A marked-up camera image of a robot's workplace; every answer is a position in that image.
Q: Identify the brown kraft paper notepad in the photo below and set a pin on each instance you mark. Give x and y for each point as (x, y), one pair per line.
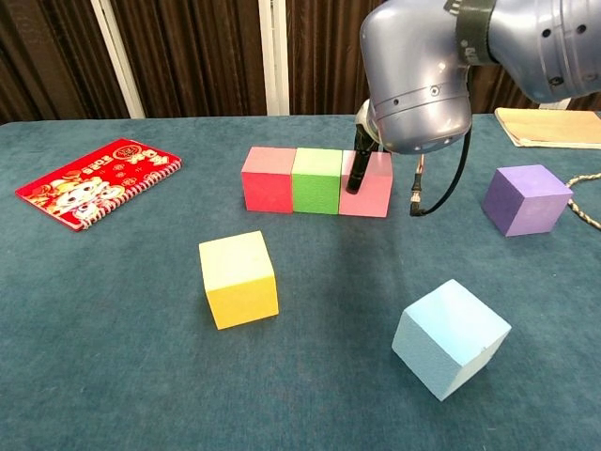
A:
(554, 129)

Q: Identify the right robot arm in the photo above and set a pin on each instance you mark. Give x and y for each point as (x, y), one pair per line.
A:
(418, 70)

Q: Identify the pink block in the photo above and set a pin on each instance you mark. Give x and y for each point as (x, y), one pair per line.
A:
(267, 188)

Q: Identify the red spiral cartoon notebook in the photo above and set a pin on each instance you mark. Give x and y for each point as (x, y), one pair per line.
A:
(94, 183)

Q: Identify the white partition frame post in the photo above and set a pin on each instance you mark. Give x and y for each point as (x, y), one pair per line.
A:
(117, 61)
(272, 56)

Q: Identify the purple block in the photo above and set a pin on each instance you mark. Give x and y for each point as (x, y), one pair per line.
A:
(526, 202)

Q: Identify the teal felt table cover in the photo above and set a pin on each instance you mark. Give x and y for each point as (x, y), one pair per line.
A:
(328, 376)

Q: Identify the pink foam cube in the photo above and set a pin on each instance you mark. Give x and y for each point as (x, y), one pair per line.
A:
(373, 202)

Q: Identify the yellow block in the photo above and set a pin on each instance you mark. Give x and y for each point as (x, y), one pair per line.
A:
(239, 291)

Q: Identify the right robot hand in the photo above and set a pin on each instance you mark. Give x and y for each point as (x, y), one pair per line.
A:
(359, 164)

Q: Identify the light blue block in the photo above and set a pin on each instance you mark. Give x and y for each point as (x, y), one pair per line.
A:
(446, 343)

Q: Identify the dark brown pleated curtain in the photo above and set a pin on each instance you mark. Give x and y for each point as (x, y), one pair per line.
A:
(197, 56)

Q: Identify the green foam cube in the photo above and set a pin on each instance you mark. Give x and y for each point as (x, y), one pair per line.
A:
(315, 190)

